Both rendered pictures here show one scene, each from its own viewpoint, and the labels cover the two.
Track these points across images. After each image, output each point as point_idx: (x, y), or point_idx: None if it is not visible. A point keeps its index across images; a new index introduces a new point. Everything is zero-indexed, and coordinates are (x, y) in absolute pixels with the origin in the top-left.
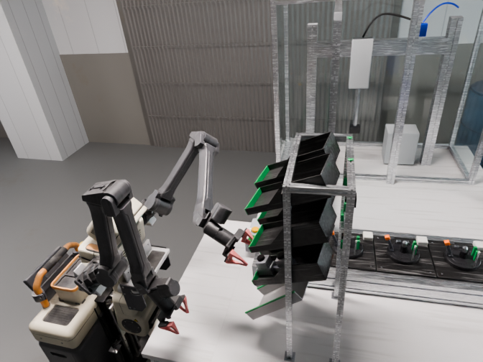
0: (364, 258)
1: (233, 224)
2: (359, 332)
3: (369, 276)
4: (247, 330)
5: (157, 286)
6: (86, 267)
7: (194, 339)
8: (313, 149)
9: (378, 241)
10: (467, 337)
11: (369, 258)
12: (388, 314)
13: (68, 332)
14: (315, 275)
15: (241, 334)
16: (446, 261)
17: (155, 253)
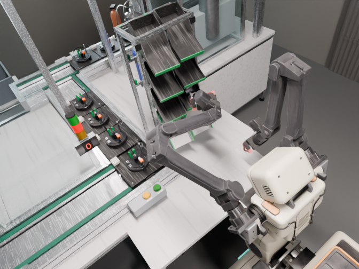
0: (117, 129)
1: (144, 245)
2: None
3: (129, 121)
4: (210, 148)
5: (263, 122)
6: (315, 162)
7: (243, 159)
8: None
9: (96, 133)
10: (126, 96)
11: (116, 127)
12: (139, 117)
13: (340, 231)
14: None
15: (215, 147)
16: (90, 106)
17: (247, 203)
